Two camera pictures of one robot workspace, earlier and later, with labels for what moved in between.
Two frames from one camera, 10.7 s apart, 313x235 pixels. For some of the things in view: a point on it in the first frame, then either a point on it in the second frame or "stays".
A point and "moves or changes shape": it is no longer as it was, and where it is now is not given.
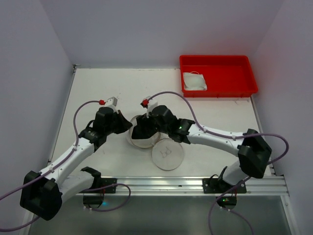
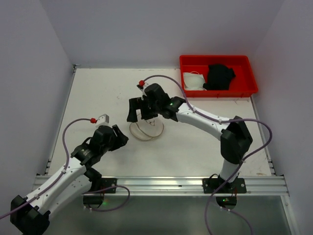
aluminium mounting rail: x=190 y=186 stays
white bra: x=194 y=81 stays
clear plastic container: x=167 y=154 moves or changes shape
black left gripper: x=118 y=121 → x=117 y=137
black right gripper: x=147 y=123 → x=143 y=107
